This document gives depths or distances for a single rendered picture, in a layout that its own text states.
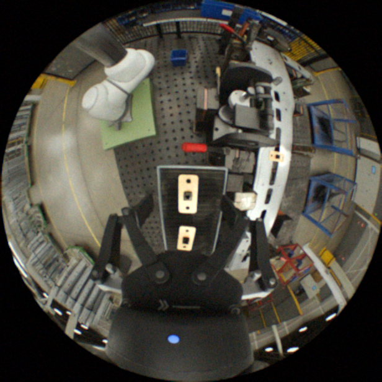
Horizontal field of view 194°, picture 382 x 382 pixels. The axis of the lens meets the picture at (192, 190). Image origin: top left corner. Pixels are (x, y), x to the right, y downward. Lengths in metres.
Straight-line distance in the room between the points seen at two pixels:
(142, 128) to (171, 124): 0.17
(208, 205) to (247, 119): 0.20
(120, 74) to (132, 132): 0.34
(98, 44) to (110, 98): 0.26
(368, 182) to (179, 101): 8.26
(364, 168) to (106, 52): 8.39
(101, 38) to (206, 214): 0.60
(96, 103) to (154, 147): 0.41
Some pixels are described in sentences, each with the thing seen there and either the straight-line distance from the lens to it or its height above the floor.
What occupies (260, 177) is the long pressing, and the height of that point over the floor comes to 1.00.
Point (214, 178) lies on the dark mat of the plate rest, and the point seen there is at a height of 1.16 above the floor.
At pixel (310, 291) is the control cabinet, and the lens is 10.54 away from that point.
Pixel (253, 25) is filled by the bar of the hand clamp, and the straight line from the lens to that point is 0.53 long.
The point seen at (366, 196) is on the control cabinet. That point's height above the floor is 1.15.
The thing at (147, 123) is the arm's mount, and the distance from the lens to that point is 0.68.
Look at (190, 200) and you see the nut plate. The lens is 0.22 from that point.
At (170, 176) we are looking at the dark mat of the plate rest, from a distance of 0.22.
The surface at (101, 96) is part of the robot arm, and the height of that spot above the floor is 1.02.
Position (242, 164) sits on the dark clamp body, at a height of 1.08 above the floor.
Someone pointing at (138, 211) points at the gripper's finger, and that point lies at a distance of 0.16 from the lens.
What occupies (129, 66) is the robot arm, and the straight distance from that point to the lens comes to 0.56.
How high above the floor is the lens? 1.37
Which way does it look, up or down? 71 degrees down
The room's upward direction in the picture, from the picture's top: 178 degrees clockwise
